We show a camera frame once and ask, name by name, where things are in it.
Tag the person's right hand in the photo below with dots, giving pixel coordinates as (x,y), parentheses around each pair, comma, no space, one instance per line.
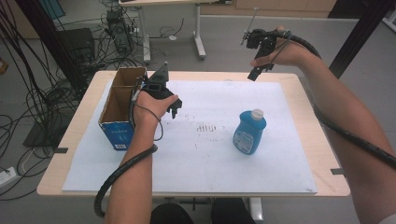
(288,54)

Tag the white power strip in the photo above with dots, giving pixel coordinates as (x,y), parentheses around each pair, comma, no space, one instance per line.
(7,176)

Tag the white table leg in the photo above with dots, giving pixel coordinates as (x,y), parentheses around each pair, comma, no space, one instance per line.
(256,210)

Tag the black metal post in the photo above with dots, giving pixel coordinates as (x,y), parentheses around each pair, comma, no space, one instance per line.
(358,37)

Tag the blue plastic bottle white cap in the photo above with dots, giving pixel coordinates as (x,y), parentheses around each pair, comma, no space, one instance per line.
(247,133)

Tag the person's leg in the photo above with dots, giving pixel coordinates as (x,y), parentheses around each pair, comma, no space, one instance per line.
(232,213)
(171,215)

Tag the white desk frame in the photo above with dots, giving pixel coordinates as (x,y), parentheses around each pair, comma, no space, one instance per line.
(199,40)

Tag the black equipment box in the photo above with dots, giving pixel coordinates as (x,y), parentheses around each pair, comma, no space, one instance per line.
(77,42)

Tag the black computer tower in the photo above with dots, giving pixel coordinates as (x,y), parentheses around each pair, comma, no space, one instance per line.
(119,29)

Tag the white table mat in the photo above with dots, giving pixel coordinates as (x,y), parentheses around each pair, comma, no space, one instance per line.
(202,168)

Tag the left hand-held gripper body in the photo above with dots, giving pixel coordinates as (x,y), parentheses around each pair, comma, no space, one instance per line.
(157,87)

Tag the person's right leg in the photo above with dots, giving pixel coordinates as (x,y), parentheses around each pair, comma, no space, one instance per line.
(232,213)

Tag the person's left hand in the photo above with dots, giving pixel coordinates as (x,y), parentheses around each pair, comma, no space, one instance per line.
(148,109)

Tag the blue cardboard box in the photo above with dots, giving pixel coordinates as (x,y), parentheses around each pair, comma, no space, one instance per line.
(116,133)

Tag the grey tape piece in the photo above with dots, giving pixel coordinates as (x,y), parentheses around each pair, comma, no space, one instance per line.
(337,171)
(61,150)

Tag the person's left leg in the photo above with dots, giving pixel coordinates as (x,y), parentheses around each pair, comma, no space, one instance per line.
(171,215)

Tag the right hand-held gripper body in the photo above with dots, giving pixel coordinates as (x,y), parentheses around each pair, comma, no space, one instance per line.
(263,40)

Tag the person's white right sleeve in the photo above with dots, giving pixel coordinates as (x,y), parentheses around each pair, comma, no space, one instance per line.
(387,220)

